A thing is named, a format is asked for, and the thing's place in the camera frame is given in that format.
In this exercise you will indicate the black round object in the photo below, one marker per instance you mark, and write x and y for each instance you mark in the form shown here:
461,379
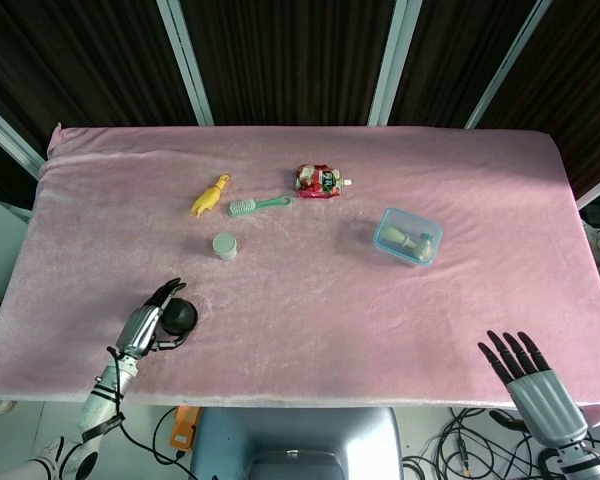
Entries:
181,315

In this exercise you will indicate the blue grey robot torso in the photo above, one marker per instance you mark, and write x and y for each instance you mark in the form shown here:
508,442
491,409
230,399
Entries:
300,440

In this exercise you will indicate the pink plush table cloth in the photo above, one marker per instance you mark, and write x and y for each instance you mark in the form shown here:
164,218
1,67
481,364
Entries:
305,310

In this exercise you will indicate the yellow rubber chicken toy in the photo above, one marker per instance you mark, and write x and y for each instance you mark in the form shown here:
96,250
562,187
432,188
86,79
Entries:
207,199

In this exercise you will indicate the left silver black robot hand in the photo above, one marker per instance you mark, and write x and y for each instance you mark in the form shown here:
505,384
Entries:
141,325

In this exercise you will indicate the green scrub brush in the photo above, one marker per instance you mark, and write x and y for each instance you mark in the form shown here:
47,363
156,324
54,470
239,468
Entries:
242,207

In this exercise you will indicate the red crumpled drink pouch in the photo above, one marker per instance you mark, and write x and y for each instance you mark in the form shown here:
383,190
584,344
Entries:
319,182

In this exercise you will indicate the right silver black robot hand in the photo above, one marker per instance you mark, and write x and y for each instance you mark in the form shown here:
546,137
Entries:
545,400

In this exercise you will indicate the orange handheld device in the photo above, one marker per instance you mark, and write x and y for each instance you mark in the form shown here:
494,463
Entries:
182,430

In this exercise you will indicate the beige toy inside container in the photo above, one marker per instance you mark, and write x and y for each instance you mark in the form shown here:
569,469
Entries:
405,241

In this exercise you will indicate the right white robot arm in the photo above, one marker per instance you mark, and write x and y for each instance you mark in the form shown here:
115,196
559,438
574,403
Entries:
577,464

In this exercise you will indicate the small grey lidded jar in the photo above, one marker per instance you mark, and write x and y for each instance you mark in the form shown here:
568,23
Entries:
224,245

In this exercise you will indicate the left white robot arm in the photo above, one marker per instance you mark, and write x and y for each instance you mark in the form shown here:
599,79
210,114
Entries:
102,400

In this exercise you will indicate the clear blue plastic container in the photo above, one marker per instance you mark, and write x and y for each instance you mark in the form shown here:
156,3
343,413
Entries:
390,220

